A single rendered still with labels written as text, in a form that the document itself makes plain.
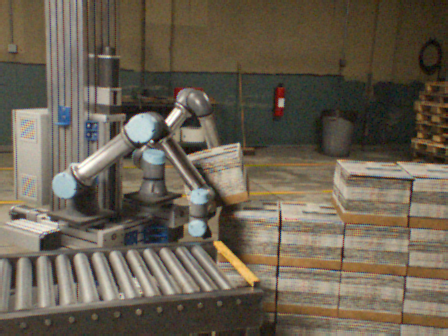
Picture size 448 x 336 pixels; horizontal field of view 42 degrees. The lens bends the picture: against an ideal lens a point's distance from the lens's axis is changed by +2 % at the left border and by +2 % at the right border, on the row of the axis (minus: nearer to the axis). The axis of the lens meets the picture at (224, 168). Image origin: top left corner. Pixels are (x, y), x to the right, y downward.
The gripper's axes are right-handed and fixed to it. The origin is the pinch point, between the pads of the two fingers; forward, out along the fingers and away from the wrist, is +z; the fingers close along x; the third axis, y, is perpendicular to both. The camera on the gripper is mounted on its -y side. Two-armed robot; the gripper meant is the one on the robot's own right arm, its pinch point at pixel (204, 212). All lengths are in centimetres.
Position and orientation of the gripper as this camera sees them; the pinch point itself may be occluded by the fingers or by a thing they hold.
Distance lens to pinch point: 275.6
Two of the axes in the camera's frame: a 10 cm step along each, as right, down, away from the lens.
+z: 0.3, -1.9, 9.8
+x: -9.7, 2.4, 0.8
